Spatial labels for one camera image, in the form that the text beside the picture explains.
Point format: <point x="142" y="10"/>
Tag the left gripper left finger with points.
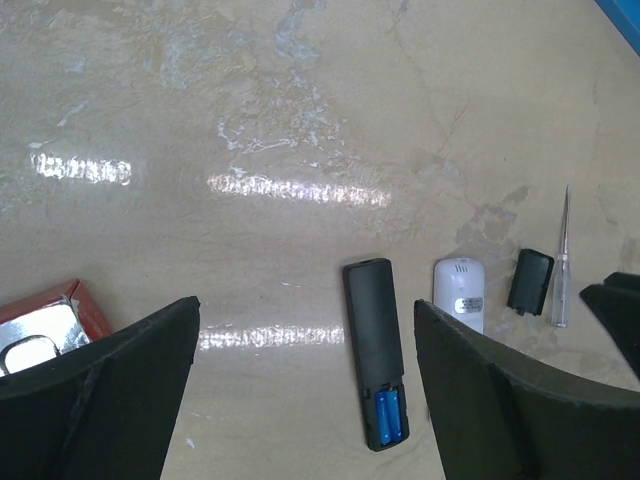
<point x="106" y="410"/>

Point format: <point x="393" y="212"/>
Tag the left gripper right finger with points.
<point x="500" y="414"/>

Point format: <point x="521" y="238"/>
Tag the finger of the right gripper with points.
<point x="615" y="304"/>

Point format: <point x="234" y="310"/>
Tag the clear handle screwdriver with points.
<point x="559" y="316"/>

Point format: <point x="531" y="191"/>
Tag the black battery cover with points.
<point x="530" y="282"/>

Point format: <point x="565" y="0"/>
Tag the white remote control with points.
<point x="459" y="290"/>

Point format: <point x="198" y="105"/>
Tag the black remote control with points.
<point x="375" y="340"/>

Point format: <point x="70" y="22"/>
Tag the blue batteries in black remote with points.
<point x="388" y="416"/>

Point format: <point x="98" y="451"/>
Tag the red snack packet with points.
<point x="46" y="325"/>

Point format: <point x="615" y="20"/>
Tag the blue shelf unit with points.
<point x="625" y="16"/>

